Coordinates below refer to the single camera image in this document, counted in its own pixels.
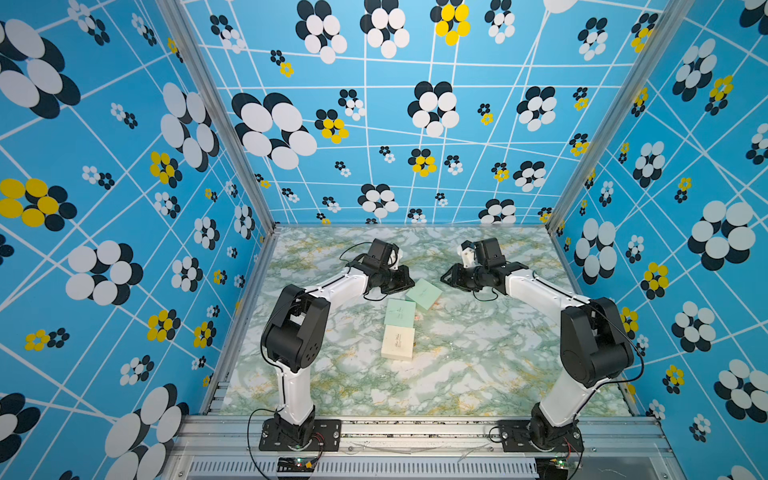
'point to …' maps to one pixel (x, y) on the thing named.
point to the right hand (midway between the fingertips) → (448, 279)
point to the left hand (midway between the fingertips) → (419, 281)
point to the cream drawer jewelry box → (398, 342)
